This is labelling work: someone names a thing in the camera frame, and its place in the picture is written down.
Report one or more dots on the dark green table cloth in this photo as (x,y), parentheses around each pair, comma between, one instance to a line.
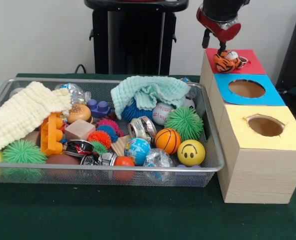
(112,212)

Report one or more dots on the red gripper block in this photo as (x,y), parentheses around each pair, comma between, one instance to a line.
(228,32)

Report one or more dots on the clear mesh bin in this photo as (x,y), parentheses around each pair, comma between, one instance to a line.
(213,150)

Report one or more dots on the toy hamburger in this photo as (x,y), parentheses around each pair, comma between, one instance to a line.
(78,113)

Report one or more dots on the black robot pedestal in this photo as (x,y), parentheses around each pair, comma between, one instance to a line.
(137,37)

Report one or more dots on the blue globe ball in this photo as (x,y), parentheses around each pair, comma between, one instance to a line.
(137,150)

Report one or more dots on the yellow plastic ball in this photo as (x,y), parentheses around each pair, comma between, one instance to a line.
(191,152)

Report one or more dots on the small orange basketball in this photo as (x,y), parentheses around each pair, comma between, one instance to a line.
(167,140)

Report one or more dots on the green spiky rubber ball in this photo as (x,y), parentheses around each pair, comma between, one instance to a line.
(184,123)
(23,152)

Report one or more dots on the orange toy building block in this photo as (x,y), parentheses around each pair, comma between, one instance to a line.
(51,135)

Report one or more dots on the wooden box with three holes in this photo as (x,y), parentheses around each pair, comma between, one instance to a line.
(258,175)

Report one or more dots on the cream waffle cloth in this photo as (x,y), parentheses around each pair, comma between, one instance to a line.
(20,115)

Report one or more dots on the orange striped tiger plush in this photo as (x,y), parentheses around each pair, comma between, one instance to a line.
(224,63)

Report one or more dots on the mint green waffle cloth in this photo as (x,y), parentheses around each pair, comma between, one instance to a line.
(150,90)

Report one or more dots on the white baseball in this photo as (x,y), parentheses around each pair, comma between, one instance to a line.
(162,113)

